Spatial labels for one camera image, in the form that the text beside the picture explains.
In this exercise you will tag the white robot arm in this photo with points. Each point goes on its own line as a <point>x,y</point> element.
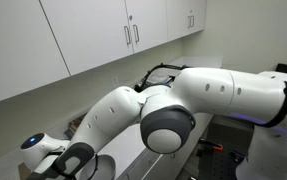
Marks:
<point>165,115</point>

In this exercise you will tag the right orange black clamp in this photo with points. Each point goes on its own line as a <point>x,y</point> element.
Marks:
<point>215,146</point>

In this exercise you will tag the black perforated mounting board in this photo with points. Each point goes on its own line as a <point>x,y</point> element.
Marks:
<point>219,165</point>

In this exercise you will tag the wall power outlet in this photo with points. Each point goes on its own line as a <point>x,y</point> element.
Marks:
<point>115,81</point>

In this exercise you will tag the white upper wall cabinets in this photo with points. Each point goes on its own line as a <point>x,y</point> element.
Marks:
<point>43,41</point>

